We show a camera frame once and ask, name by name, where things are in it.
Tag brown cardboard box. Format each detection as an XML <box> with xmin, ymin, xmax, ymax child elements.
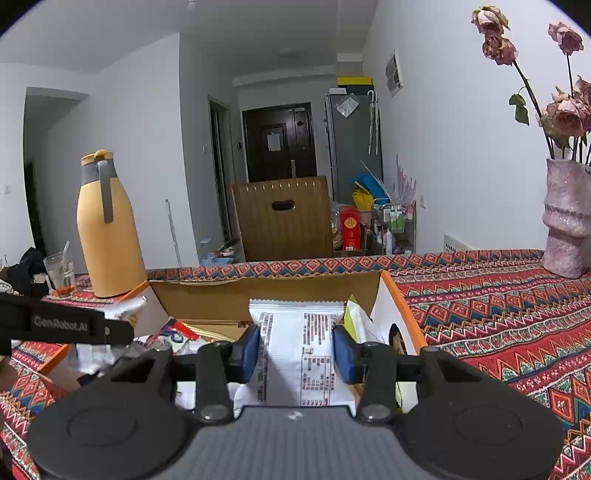
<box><xmin>231</xmin><ymin>175</ymin><xmax>334</xmax><ymax>263</ymax></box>

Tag dark entrance door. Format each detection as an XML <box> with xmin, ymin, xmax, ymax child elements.
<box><xmin>242</xmin><ymin>104</ymin><xmax>317</xmax><ymax>183</ymax></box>

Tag pink textured vase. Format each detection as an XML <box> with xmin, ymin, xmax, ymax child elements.
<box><xmin>542</xmin><ymin>158</ymin><xmax>591</xmax><ymax>279</ymax></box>

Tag grey refrigerator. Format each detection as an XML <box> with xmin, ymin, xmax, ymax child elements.
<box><xmin>324</xmin><ymin>90</ymin><xmax>384</xmax><ymax>204</ymax></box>

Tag blue plastic board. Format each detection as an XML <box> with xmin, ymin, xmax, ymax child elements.
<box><xmin>360</xmin><ymin>173</ymin><xmax>384</xmax><ymax>199</ymax></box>

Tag dark cloth pile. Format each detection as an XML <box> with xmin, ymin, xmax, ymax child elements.
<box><xmin>0</xmin><ymin>247</ymin><xmax>51</xmax><ymax>296</ymax></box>

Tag hanging white umbrella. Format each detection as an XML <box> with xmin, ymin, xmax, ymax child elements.
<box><xmin>367</xmin><ymin>90</ymin><xmax>382</xmax><ymax>155</ymax></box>

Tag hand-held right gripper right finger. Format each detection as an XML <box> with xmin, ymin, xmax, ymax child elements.
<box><xmin>332</xmin><ymin>325</ymin><xmax>483</xmax><ymax>425</ymax></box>

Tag yellow thermos jug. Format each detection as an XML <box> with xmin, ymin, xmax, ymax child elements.
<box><xmin>76</xmin><ymin>148</ymin><xmax>148</xmax><ymax>298</ymax></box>

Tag wire storage cart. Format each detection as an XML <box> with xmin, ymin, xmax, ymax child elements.
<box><xmin>372</xmin><ymin>200</ymin><xmax>416</xmax><ymax>254</ymax></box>

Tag drinking glass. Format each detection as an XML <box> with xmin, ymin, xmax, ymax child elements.
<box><xmin>44</xmin><ymin>240</ymin><xmax>77</xmax><ymax>296</ymax></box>

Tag red cardboard box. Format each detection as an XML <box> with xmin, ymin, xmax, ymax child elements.
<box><xmin>37</xmin><ymin>270</ymin><xmax>428</xmax><ymax>416</ymax></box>

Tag dried rose bouquet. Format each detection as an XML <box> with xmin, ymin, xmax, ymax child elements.
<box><xmin>471</xmin><ymin>4</ymin><xmax>591</xmax><ymax>167</ymax></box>

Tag white printed snack packet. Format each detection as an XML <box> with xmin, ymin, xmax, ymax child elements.
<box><xmin>233</xmin><ymin>299</ymin><xmax>358</xmax><ymax>416</ymax></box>

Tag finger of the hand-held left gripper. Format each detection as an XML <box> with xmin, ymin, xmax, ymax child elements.
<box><xmin>105</xmin><ymin>318</ymin><xmax>134</xmax><ymax>345</ymax></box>

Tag red gift box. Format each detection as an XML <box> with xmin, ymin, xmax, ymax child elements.
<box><xmin>339</xmin><ymin>206</ymin><xmax>361</xmax><ymax>252</ymax></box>

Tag lilac decorative plumes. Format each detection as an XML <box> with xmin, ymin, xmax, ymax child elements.
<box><xmin>394</xmin><ymin>154</ymin><xmax>416</xmax><ymax>204</ymax></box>

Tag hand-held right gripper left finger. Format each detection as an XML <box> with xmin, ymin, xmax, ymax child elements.
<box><xmin>106</xmin><ymin>325</ymin><xmax>262</xmax><ymax>424</ymax></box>

